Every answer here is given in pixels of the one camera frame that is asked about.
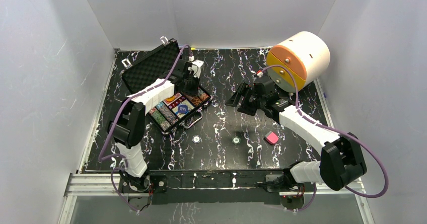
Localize black poker chip case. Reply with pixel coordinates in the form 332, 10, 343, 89
115, 37, 211, 137

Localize red dice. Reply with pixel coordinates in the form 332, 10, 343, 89
168, 96, 186, 109

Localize blue orange chip row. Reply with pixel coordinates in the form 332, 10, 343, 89
156, 102, 178, 125

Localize pink dealer button block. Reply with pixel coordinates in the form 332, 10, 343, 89
264, 131, 279, 145

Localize red green chip row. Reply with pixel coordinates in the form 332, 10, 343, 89
149, 108, 171, 132

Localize green poker chip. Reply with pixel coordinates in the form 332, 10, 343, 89
232, 136, 241, 145

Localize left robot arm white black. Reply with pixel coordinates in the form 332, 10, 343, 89
105, 56, 204, 192

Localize round orange yellow drawer cabinet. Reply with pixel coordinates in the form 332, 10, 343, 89
265, 31, 330, 93

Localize purple green chip row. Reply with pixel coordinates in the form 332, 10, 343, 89
197, 88, 211, 102

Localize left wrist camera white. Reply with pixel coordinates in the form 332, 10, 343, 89
188, 56, 205, 79

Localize orange big blind button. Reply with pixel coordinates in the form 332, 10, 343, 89
164, 96, 177, 105

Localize blue white poker chip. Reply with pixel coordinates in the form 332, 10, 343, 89
192, 135, 201, 144

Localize red playing card deck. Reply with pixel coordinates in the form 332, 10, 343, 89
163, 93, 185, 106

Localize brown chip row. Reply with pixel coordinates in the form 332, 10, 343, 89
185, 95, 202, 107

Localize blue playing card deck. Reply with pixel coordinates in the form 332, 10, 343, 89
172, 100, 194, 119

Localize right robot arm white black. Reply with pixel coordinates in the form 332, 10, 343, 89
225, 79, 367, 191

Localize aluminium rail frame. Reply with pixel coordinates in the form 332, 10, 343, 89
58, 173, 115, 223

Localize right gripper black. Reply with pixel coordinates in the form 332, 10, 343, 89
225, 82, 266, 116

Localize blue small blind button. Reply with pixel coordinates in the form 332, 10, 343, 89
178, 104, 188, 114

